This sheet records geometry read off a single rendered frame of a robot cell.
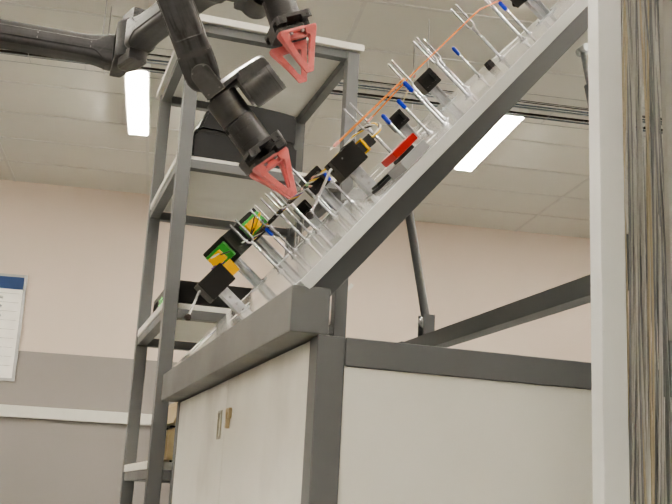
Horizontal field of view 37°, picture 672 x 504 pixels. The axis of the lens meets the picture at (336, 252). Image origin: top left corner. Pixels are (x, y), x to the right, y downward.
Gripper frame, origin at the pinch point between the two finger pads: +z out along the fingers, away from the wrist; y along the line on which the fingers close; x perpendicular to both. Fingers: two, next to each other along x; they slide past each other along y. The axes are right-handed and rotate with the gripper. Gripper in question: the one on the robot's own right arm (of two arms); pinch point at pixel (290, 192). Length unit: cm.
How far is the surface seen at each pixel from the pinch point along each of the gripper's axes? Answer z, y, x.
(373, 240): 14.3, -12.9, -2.4
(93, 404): 6, 763, 32
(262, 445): 30.1, -2.0, 28.8
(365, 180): 5.7, -0.7, -11.8
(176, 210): -19, 96, -1
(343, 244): 11.9, -27.8, 6.6
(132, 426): 21, 148, 38
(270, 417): 27.0, -5.7, 25.7
